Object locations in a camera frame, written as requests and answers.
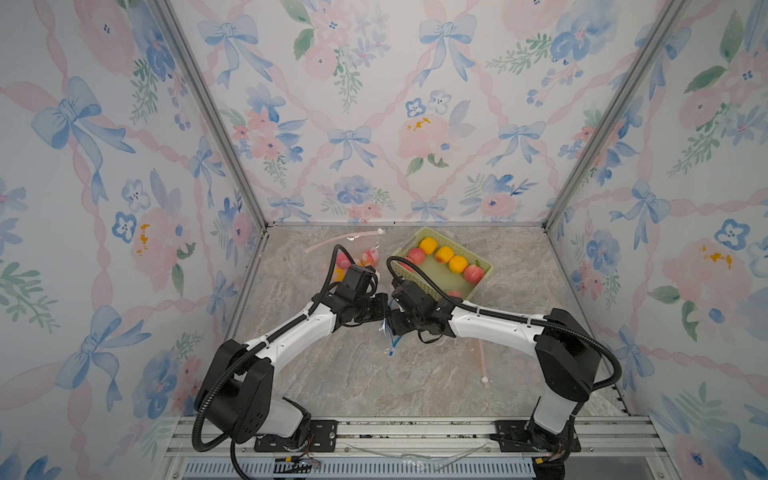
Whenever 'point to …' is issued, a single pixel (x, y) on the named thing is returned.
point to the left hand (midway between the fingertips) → (394, 308)
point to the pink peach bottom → (453, 294)
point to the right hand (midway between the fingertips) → (396, 317)
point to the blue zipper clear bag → (385, 328)
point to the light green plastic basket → (438, 249)
